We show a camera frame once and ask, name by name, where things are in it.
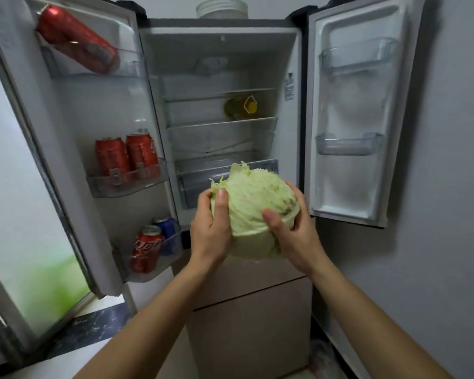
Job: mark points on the person's right hand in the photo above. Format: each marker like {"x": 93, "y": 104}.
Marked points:
{"x": 296, "y": 240}

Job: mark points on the person's left hand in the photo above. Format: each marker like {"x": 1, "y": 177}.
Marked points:
{"x": 207, "y": 236}

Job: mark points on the person's right thumb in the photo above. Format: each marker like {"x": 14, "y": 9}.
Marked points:
{"x": 275, "y": 224}

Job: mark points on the person's left thumb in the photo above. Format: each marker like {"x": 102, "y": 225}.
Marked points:
{"x": 220, "y": 209}

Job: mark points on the green cabbage head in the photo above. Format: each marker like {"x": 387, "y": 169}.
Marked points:
{"x": 256, "y": 209}

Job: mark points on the person's left forearm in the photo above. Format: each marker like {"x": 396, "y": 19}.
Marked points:
{"x": 150, "y": 323}

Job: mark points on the person's right forearm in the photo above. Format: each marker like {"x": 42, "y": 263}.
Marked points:
{"x": 373, "y": 327}

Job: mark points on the clear crisper drawer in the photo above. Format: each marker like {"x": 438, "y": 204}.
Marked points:
{"x": 205, "y": 177}

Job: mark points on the beige refrigerator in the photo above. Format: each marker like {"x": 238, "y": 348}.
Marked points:
{"x": 229, "y": 153}

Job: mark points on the blue soda can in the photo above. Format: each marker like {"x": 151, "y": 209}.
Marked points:
{"x": 166, "y": 232}

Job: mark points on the red soda can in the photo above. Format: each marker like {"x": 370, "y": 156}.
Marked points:
{"x": 145, "y": 250}
{"x": 143, "y": 151}
{"x": 111, "y": 157}

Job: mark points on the yellow capped bottle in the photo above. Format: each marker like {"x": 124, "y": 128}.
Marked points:
{"x": 241, "y": 107}

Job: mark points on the clear door shelf bin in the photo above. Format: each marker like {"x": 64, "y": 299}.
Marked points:
{"x": 349, "y": 144}
{"x": 357, "y": 55}

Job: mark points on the refrigerator right door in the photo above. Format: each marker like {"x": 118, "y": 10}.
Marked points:
{"x": 359, "y": 110}

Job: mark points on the refrigerator door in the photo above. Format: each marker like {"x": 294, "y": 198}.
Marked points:
{"x": 359, "y": 110}
{"x": 75, "y": 145}

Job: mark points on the white plastic bag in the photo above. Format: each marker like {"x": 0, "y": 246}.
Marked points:
{"x": 322, "y": 361}

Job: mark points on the refrigerator left door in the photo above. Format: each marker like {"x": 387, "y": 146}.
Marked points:
{"x": 75, "y": 145}

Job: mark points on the white bowl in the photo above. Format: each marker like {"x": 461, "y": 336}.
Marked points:
{"x": 222, "y": 7}

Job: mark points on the large red soda bottle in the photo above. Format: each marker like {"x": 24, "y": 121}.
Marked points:
{"x": 77, "y": 39}

